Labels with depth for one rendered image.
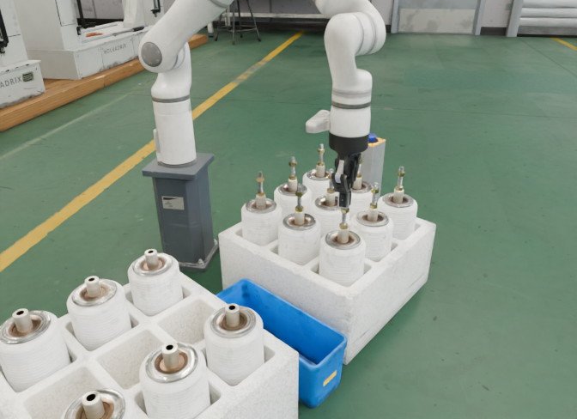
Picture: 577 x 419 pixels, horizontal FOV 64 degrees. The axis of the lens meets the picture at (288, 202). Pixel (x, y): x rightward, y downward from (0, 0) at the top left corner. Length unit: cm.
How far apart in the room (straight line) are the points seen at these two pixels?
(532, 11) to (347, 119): 536
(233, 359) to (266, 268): 34
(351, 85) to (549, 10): 541
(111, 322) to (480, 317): 84
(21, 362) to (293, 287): 52
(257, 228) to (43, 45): 266
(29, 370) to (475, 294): 102
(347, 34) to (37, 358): 71
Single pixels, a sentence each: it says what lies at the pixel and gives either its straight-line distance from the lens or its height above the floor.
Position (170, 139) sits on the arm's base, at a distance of 121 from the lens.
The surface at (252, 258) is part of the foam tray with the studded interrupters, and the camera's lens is 110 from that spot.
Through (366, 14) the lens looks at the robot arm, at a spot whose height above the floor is 69.
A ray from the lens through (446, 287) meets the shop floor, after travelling 133.
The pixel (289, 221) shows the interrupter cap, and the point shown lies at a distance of 105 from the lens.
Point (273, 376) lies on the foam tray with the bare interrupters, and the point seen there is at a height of 17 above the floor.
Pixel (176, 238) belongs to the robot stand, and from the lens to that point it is 131.
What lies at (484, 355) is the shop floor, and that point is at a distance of 116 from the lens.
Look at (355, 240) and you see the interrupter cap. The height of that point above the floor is 25.
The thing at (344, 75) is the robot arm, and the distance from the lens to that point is 82.
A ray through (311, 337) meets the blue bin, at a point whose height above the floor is 7.
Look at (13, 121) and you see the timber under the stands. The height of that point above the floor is 3.
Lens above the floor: 77
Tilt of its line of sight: 28 degrees down
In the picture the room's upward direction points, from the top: straight up
